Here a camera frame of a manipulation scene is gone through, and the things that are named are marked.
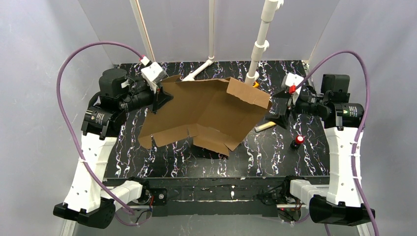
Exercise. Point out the brown cardboard box sheet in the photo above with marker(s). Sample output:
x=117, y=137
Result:
x=216, y=113

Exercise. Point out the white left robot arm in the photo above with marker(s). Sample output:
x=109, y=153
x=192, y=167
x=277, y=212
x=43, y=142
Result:
x=88, y=201

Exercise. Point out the yellow tape measure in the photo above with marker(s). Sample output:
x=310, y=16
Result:
x=255, y=84

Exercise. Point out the white wooden corner post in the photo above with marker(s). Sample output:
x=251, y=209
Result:
x=142, y=28

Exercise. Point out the red black small bottle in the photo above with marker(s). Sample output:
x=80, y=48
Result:
x=297, y=142

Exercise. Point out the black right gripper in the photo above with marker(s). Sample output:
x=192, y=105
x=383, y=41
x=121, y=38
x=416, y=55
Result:
x=288, y=106

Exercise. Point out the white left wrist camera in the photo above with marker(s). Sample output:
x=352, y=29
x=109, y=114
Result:
x=154, y=74

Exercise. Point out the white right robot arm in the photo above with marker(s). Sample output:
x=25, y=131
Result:
x=341, y=204

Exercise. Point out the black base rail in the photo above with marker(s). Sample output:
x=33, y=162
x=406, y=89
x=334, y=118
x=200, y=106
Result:
x=220, y=196

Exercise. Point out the white PVC pipe frame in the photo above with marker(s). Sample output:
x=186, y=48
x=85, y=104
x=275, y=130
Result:
x=260, y=46

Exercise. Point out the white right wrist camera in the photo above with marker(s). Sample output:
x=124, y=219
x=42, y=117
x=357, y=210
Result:
x=290, y=82

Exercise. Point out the cream cylindrical stick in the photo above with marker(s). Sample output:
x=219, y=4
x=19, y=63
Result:
x=264, y=126

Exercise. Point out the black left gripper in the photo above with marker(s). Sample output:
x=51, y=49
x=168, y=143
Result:
x=156, y=100

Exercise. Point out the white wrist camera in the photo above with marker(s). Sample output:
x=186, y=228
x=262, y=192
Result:
x=154, y=74
x=290, y=82

